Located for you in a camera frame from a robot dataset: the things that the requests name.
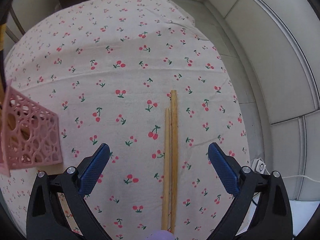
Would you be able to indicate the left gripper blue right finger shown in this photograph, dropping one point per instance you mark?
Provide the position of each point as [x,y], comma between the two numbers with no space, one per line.
[226,167]

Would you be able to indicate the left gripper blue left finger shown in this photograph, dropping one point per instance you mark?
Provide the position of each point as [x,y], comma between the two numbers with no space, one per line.
[91,168]

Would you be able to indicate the black chopstick gold band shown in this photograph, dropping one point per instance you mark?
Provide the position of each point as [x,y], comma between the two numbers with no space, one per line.
[2,35]

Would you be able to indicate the white power strip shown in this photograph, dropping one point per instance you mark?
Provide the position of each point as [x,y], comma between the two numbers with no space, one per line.
[259,166]

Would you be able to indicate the pink lattice utensil holder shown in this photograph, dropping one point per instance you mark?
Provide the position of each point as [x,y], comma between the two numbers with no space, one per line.
[29,133]

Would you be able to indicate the cherry print tablecloth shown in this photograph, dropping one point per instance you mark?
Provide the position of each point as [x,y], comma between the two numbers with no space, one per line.
[106,68]

